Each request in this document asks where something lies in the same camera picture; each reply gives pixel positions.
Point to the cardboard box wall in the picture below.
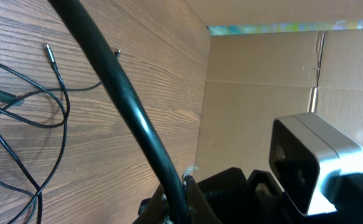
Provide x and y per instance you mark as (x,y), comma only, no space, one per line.
(254,78)

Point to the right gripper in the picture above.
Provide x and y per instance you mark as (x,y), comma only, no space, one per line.
(235,198)

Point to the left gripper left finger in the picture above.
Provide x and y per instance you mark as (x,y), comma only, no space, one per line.
(153,210)

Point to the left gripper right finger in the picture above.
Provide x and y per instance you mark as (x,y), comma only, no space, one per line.
(198,207)

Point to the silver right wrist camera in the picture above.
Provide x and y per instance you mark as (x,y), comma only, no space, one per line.
(306,154)

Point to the black cable silver plug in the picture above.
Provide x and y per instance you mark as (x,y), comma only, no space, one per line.
(60,96)

